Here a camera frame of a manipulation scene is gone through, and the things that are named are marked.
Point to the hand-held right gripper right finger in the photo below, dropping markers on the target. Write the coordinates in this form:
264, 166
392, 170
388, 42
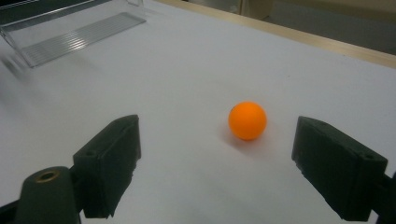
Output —
336, 168

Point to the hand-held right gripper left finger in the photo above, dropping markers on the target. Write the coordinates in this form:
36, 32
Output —
109, 161

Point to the orange ball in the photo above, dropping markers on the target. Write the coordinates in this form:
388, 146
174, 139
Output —
247, 120

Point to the clear acrylic ridged stand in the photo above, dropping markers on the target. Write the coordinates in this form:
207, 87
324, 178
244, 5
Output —
77, 39

